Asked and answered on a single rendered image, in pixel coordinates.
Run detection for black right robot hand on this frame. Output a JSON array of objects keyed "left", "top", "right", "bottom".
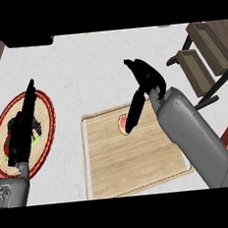
[{"left": 118, "top": 55, "right": 172, "bottom": 136}]

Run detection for pale wooden tray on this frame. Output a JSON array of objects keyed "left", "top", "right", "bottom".
[{"left": 78, "top": 94, "right": 198, "bottom": 201}]

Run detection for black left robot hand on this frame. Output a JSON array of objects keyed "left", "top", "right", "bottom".
[{"left": 0, "top": 78, "right": 45, "bottom": 170}]

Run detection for brown wooden tiered basket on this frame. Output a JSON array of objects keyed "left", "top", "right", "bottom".
[{"left": 162, "top": 19, "right": 228, "bottom": 112}]

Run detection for pink frosted cupcake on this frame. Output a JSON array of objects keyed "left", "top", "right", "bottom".
[{"left": 116, "top": 113, "right": 132, "bottom": 138}]

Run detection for round woven red-rimmed placemat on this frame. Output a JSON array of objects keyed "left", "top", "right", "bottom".
[{"left": 0, "top": 87, "right": 63, "bottom": 184}]

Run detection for black appliance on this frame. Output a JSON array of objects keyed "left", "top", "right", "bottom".
[{"left": 1, "top": 35, "right": 56, "bottom": 51}]

